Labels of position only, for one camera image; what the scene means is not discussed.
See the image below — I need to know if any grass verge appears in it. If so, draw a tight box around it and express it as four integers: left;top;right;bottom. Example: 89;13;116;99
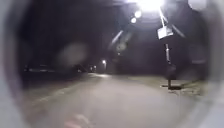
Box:
22;74;98;105
126;74;212;100

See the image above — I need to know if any grey asphalt path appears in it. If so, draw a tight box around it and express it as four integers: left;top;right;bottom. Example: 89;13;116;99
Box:
29;73;202;128

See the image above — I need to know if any robot's own part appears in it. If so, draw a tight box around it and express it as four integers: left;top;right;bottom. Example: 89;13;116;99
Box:
65;114;92;128

